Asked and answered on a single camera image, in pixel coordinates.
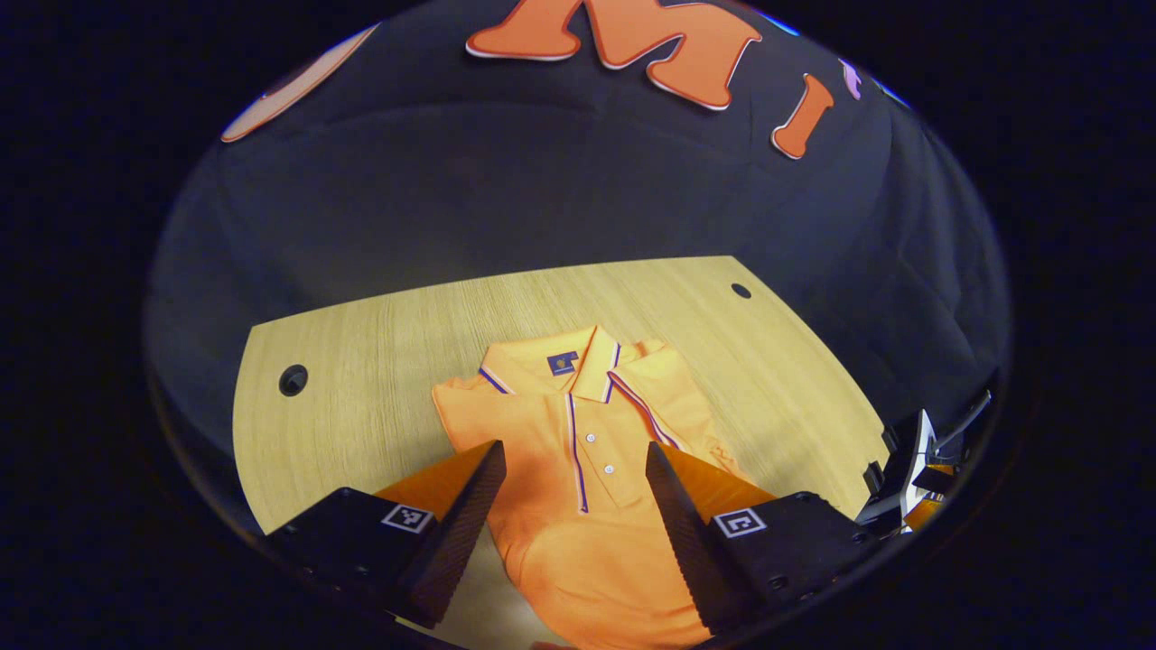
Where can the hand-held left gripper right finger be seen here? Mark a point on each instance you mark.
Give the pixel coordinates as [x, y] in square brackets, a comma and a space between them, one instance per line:
[686, 542]

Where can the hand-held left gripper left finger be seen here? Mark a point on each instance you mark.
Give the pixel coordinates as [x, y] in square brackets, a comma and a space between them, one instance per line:
[461, 533]

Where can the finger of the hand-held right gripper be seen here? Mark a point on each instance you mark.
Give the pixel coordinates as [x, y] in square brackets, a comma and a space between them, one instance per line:
[923, 516]

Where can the orange T-shirt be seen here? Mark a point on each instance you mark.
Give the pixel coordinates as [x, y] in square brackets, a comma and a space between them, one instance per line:
[578, 560]

